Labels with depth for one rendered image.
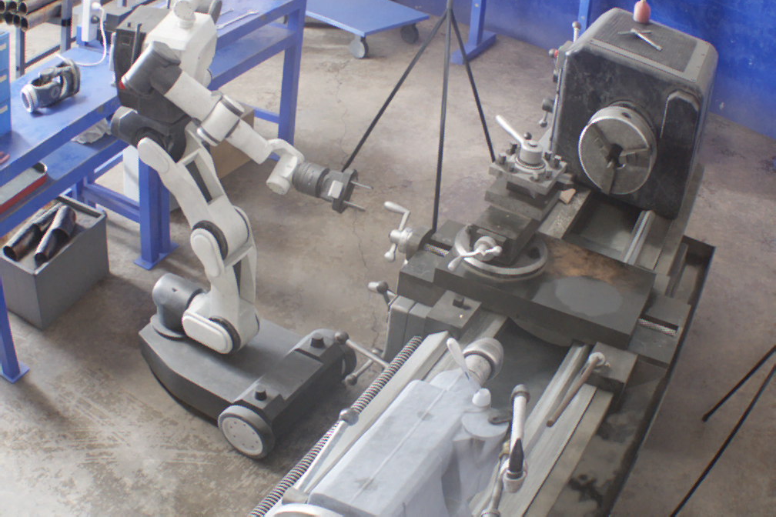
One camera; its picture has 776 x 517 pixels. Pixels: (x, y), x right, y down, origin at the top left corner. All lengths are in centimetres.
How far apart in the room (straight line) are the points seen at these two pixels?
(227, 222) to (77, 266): 97
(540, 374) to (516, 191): 49
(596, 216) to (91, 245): 193
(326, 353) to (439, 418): 165
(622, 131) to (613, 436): 92
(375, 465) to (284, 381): 164
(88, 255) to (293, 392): 112
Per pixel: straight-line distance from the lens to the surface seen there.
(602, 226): 327
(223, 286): 313
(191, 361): 334
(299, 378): 327
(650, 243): 302
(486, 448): 174
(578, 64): 305
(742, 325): 434
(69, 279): 381
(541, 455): 217
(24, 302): 376
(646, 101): 302
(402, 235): 270
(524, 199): 260
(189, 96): 276
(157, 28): 291
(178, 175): 304
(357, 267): 414
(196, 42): 287
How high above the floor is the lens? 234
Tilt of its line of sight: 31 degrees down
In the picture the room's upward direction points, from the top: 6 degrees clockwise
